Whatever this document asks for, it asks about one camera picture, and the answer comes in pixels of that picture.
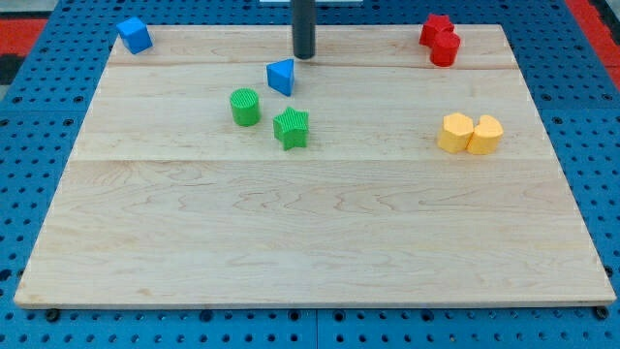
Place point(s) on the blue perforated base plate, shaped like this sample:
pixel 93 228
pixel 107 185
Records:
pixel 40 114

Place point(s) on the red star block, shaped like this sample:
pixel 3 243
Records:
pixel 434 25

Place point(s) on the red cylinder block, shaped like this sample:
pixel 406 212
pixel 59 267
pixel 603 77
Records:
pixel 445 48

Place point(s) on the green cylinder block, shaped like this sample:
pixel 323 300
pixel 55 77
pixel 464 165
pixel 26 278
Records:
pixel 245 105

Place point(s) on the blue triangle block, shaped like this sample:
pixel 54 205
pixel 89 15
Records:
pixel 281 76

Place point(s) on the yellow heart block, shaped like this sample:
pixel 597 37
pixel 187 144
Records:
pixel 486 136

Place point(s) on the green star block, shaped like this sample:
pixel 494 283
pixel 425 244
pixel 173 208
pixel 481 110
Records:
pixel 291 128

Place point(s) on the blue cube block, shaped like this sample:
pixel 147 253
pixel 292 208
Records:
pixel 134 35

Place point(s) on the light wooden board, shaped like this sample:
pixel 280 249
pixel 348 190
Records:
pixel 167 203

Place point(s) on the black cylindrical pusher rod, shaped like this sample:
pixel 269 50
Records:
pixel 304 28

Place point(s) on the yellow hexagon block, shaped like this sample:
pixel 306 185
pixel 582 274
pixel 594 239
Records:
pixel 455 132

